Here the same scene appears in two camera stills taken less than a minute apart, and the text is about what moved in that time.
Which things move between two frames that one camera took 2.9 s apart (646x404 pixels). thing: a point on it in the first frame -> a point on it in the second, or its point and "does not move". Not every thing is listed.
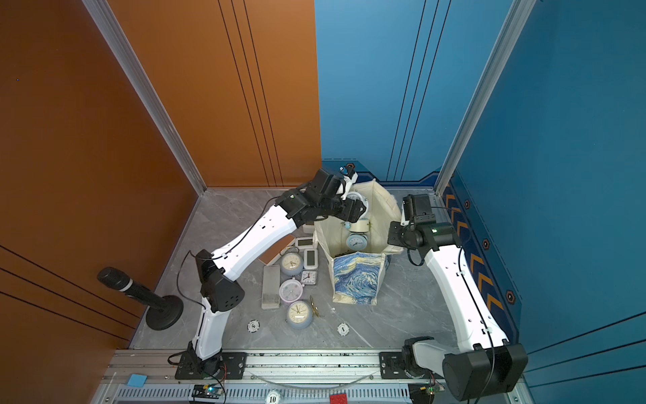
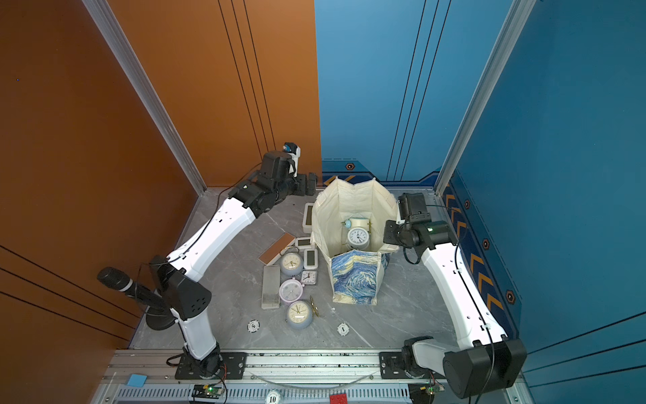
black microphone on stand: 164,313 does not move
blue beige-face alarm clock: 299,314 does not move
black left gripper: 352,214 -> 303,188
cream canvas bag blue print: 357,274 does not move
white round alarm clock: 362,224 -> 357,238
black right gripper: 393,236 does not move
